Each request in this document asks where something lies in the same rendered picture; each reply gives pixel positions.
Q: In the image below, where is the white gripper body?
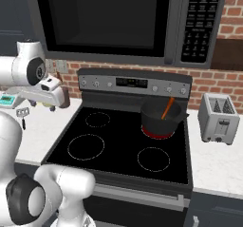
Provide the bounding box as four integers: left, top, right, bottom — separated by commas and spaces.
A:
16, 85, 66, 109

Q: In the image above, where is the dark grey pot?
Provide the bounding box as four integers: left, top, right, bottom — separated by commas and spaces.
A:
140, 97, 191, 138

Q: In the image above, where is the orange carrot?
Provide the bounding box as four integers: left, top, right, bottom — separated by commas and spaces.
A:
160, 97, 176, 121

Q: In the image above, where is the brown bottle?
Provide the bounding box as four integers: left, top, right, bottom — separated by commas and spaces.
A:
56, 71, 71, 109

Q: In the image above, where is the teal and white kitchen scale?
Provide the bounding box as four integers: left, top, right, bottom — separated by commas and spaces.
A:
0, 93, 17, 107

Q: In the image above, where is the dark blue base cupboard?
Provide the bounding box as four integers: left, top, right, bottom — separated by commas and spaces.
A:
13, 161, 44, 181
184, 190, 243, 227

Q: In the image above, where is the black stove with hob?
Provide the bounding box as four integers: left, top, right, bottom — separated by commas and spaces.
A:
41, 67, 195, 227

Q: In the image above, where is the black microwave oven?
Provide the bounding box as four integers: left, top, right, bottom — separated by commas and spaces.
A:
23, 0, 230, 69

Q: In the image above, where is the silver toaster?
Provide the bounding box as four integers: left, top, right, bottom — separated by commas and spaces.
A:
196, 92, 241, 146

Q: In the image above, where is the grey spatula with black handle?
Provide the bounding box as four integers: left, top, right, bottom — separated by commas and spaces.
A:
15, 107, 31, 131

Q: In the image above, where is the grey wall outlet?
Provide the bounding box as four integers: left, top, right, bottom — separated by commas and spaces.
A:
45, 58, 69, 75

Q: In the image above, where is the dark blue wall cupboard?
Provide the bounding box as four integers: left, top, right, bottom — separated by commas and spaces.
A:
0, 0, 36, 57

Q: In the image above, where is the silver oven door handle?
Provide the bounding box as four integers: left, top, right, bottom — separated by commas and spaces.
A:
91, 183, 192, 212

